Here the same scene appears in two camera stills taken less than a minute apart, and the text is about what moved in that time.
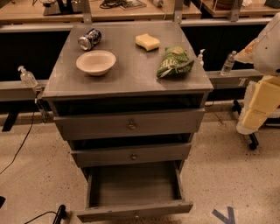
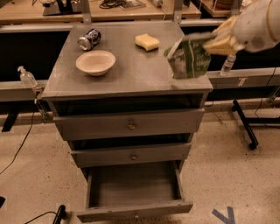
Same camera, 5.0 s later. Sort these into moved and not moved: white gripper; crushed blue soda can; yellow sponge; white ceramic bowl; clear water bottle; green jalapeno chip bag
Moved: white gripper; green jalapeno chip bag
Not moved: white ceramic bowl; clear water bottle; yellow sponge; crushed blue soda can
